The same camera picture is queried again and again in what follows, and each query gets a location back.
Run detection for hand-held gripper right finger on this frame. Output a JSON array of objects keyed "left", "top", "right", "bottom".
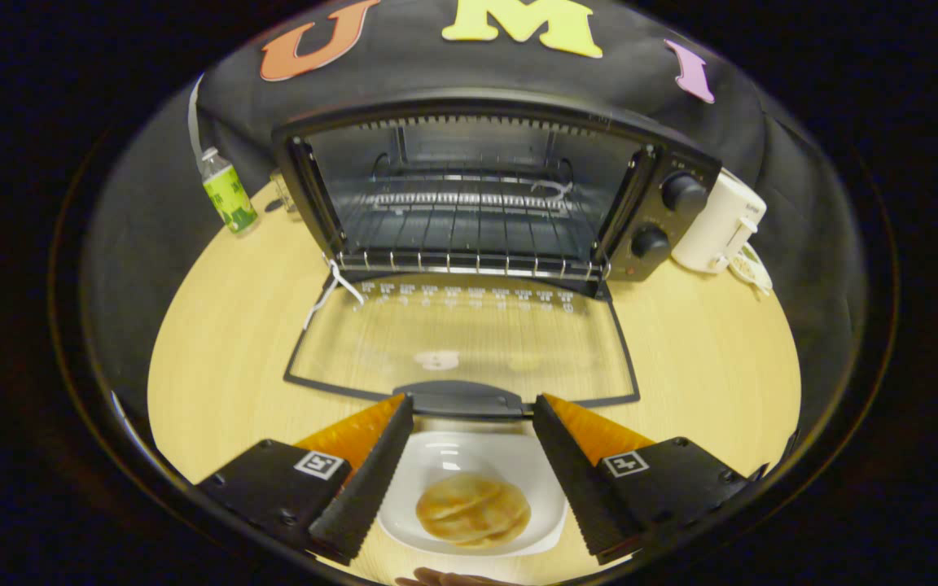
[{"left": 533, "top": 393, "right": 756, "bottom": 566}]

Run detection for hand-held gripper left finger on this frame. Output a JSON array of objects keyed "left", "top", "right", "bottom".
[{"left": 195, "top": 393, "right": 416, "bottom": 567}]

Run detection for golden bread bun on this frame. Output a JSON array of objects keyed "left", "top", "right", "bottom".
[{"left": 415, "top": 474, "right": 532, "bottom": 548}]

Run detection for black toaster oven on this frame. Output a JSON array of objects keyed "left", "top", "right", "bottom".
[{"left": 272, "top": 98, "right": 722, "bottom": 420}]

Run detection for white toaster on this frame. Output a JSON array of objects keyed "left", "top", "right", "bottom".
[{"left": 671, "top": 167, "right": 767, "bottom": 275}]

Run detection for white square plate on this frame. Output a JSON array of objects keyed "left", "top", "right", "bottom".
[{"left": 378, "top": 431, "right": 569, "bottom": 558}]

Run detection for small white divided dish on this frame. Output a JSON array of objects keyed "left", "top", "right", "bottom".
[{"left": 728, "top": 243, "right": 774, "bottom": 294}]

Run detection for green label water bottle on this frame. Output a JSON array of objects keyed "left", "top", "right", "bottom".
[{"left": 199, "top": 146, "right": 260, "bottom": 237}]

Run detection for black backdrop cloth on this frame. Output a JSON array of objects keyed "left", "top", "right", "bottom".
[{"left": 82, "top": 0, "right": 869, "bottom": 424}]

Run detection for white string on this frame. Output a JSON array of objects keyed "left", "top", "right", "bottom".
[{"left": 304, "top": 259, "right": 366, "bottom": 330}]

